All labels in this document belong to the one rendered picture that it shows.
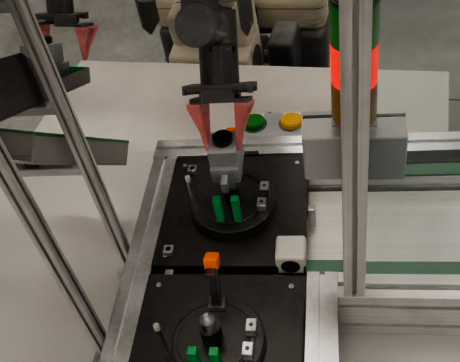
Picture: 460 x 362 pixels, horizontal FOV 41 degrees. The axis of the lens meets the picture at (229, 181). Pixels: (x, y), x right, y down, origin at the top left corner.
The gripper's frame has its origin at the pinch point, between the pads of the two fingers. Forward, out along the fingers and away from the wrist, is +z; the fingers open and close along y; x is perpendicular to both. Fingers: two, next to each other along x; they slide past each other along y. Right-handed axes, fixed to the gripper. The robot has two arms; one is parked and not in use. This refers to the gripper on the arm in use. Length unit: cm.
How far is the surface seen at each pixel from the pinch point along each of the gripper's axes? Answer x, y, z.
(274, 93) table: 50, 2, -4
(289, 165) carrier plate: 15.6, 8.4, 6.1
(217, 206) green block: 0.4, -1.5, 9.5
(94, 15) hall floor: 250, -119, -38
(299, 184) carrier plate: 11.9, 10.3, 8.7
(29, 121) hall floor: 177, -126, 13
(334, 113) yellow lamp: -20.1, 16.8, -6.3
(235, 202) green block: -0.1, 1.3, 8.7
